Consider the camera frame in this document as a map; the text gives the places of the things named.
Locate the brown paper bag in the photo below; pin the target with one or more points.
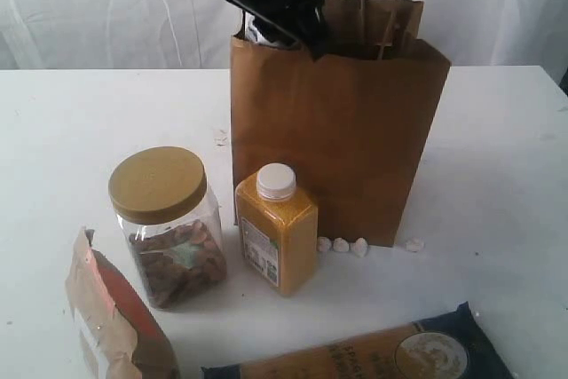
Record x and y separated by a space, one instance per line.
351 124

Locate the yellow millet bottle white cap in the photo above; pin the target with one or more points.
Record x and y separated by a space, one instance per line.
278 226

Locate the nut jar gold lid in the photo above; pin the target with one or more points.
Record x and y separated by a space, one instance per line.
171 222

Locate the brown red paper pouch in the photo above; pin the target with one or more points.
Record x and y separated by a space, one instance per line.
119 336

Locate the small white milk carton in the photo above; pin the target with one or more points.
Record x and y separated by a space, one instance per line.
261 32

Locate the white backdrop curtain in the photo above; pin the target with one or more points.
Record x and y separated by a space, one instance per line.
63 34

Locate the spaghetti packet dark blue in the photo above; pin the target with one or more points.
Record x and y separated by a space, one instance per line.
451 345

